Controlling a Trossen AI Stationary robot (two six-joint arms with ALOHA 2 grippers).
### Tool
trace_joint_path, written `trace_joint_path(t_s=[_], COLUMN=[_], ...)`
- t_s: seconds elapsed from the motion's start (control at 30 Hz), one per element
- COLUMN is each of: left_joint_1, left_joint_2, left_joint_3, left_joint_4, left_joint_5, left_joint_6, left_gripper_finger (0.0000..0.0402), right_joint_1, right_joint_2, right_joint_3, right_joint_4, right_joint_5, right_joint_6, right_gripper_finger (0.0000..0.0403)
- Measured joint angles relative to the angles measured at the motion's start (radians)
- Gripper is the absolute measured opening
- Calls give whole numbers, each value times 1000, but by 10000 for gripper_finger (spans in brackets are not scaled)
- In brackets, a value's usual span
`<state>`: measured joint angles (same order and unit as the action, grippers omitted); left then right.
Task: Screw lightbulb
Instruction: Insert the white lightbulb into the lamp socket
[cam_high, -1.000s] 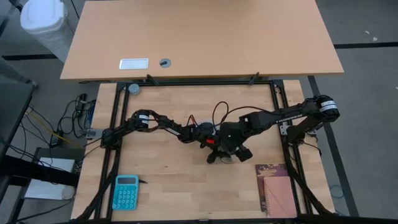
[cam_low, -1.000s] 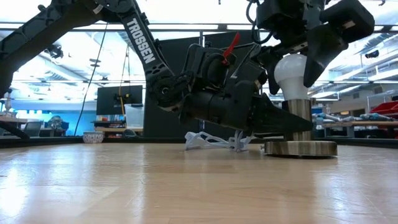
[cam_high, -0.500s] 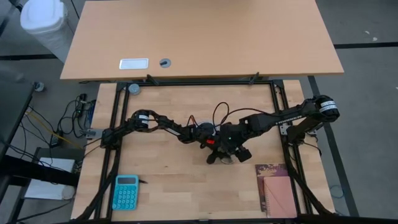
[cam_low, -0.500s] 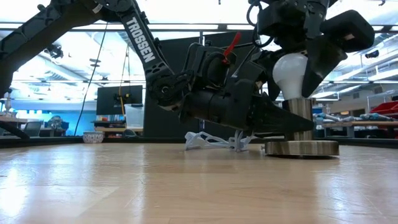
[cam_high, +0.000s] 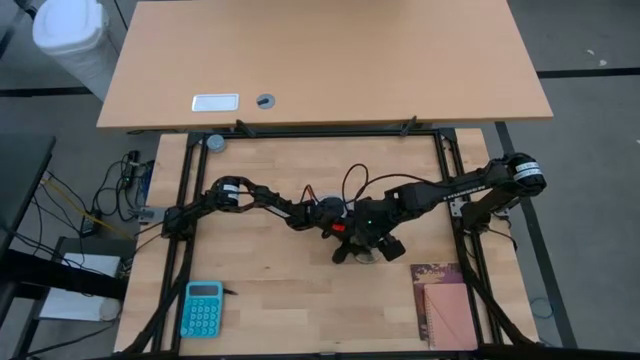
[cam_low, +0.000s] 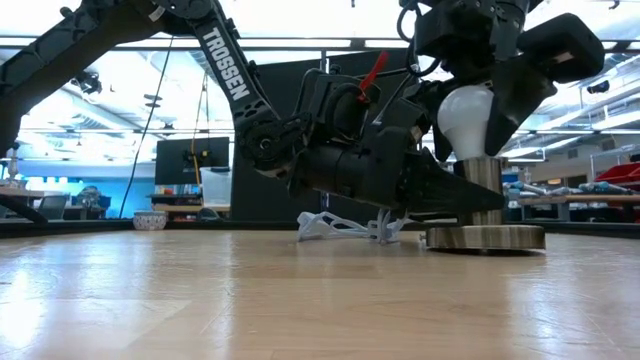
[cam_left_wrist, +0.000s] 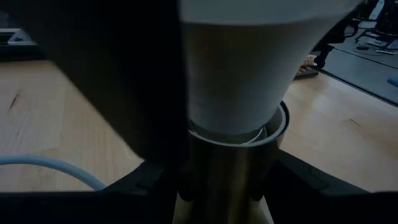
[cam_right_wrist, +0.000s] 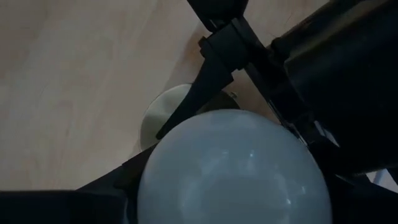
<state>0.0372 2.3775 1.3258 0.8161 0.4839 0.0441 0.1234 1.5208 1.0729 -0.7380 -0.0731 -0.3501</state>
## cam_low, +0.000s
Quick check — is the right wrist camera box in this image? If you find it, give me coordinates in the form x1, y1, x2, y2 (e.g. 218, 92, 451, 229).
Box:
413, 3, 497, 60

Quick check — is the black monitor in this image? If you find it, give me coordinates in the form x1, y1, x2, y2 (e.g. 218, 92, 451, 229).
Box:
154, 136, 231, 187

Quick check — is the brass lamp socket base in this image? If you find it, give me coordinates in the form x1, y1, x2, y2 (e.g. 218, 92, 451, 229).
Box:
423, 156, 547, 251

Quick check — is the white globe lightbulb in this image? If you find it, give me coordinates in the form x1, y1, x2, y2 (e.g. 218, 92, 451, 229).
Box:
436, 83, 496, 162

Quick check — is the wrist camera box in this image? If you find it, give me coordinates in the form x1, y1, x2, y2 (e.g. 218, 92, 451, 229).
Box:
377, 97, 432, 149
413, 3, 497, 60

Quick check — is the white lamp power cable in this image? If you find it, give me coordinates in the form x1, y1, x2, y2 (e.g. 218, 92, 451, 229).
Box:
296, 209, 416, 246

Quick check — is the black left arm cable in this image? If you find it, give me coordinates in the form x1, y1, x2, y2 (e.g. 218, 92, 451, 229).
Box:
304, 67, 420, 109

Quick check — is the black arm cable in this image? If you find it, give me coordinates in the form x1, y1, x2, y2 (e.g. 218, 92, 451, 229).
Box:
304, 67, 420, 109
396, 2, 442, 79

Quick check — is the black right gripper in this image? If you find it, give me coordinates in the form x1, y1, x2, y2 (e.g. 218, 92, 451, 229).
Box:
439, 0, 607, 158

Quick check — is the red plastic bin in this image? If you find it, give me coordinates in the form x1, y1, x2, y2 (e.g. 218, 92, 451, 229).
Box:
593, 162, 640, 194

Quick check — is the black ceiling camera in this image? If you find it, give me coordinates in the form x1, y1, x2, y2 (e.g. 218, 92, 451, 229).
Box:
72, 69, 104, 96

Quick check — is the wooden workbench with parts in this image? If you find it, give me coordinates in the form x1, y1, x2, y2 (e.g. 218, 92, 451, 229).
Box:
517, 192, 640, 223

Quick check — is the small patterned ceramic bowl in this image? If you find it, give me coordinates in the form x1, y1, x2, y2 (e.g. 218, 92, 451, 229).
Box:
132, 210, 169, 232

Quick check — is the brown desk with black leg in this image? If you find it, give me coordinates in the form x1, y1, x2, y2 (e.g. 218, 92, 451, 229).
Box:
0, 187, 54, 225

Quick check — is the black hanging cable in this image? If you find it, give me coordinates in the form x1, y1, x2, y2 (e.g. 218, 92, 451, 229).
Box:
117, 34, 176, 220

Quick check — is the red zip tie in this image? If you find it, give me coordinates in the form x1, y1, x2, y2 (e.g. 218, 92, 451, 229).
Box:
357, 49, 390, 104

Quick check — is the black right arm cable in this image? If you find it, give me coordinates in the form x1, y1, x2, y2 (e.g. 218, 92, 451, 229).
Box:
396, 2, 442, 79

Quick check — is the clear plastic tub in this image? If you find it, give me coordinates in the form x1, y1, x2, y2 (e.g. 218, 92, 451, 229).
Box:
199, 166, 234, 207

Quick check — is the low shelf with books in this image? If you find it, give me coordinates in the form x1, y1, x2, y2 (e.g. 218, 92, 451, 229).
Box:
146, 192, 232, 215

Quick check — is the grey patterned bag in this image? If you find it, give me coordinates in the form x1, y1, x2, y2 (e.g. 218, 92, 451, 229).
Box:
74, 184, 112, 210

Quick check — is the dark mesh chair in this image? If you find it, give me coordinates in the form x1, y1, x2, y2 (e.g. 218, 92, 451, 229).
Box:
35, 193, 72, 221

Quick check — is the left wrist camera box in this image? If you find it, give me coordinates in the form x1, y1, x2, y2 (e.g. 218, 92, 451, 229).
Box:
377, 97, 432, 149

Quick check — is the black aluminium table frame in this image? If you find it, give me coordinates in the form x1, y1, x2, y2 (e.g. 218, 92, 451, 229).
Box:
0, 218, 640, 240

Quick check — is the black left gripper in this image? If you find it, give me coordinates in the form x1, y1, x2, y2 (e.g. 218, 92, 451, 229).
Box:
339, 126, 507, 220

